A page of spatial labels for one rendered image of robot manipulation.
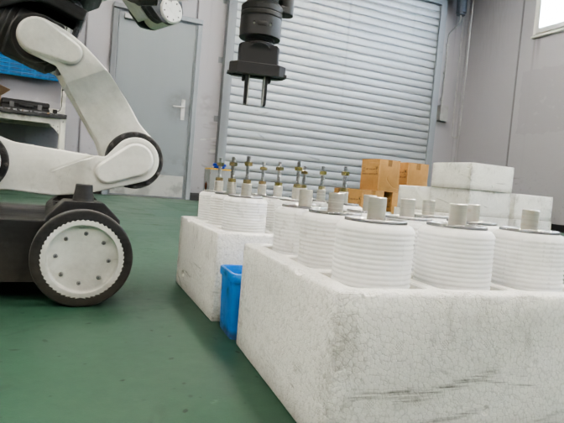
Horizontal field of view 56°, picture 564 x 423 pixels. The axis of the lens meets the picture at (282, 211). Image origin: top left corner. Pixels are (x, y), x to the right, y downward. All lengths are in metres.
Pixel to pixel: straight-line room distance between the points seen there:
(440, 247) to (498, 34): 7.56
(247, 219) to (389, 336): 0.57
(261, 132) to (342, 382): 6.10
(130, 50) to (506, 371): 5.94
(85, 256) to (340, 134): 6.13
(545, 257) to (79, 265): 0.86
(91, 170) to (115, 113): 0.16
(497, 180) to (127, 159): 2.99
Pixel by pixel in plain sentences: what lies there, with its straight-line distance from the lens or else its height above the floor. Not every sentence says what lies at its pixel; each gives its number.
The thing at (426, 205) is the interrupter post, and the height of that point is 0.27.
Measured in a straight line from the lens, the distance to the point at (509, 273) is 0.75.
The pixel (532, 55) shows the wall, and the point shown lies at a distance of 7.67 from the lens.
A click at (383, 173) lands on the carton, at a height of 0.47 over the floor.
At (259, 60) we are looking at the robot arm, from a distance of 1.14.
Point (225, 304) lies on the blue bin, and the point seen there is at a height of 0.05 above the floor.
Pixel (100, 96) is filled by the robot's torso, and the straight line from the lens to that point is 1.38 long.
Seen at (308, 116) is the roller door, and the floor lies 1.18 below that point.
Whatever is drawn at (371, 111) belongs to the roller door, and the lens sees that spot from 7.37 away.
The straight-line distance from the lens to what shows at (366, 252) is 0.60.
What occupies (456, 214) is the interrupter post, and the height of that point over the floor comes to 0.27.
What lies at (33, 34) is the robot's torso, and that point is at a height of 0.57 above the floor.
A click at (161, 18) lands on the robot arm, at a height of 0.75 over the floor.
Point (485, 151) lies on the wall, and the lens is 7.89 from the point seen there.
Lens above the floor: 0.29
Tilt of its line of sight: 3 degrees down
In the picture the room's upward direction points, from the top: 5 degrees clockwise
